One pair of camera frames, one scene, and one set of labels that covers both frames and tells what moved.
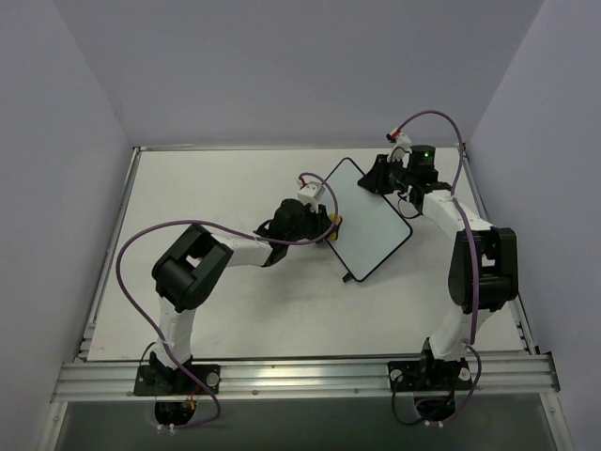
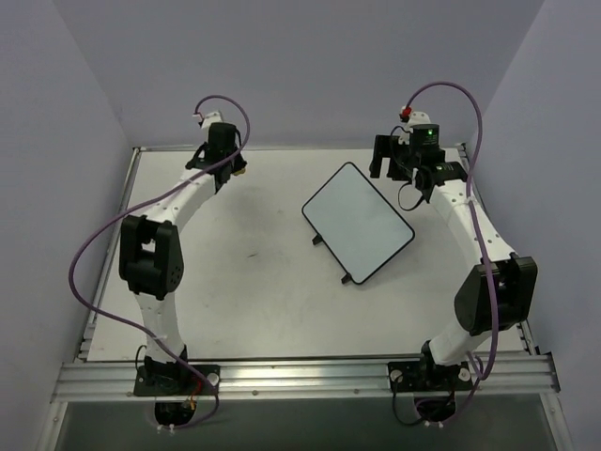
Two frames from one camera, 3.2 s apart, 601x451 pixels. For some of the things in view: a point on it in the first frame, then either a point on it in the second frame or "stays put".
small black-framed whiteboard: [371, 229] stays put
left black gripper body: [319, 223] to [214, 164]
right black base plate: [429, 376] stays put
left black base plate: [153, 380] stays put
